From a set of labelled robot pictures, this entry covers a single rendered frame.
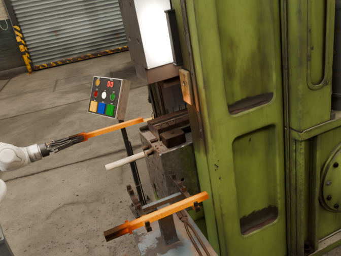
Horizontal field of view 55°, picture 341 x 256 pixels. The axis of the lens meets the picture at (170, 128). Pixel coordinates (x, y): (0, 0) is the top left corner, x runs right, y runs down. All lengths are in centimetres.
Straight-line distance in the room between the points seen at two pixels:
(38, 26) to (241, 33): 850
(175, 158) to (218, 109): 45
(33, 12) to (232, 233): 862
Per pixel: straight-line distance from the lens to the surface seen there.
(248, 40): 164
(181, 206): 136
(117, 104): 228
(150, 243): 163
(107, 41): 978
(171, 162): 185
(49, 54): 988
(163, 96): 215
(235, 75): 163
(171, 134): 184
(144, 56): 173
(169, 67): 183
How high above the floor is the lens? 179
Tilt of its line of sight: 25 degrees down
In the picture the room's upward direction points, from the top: 11 degrees counter-clockwise
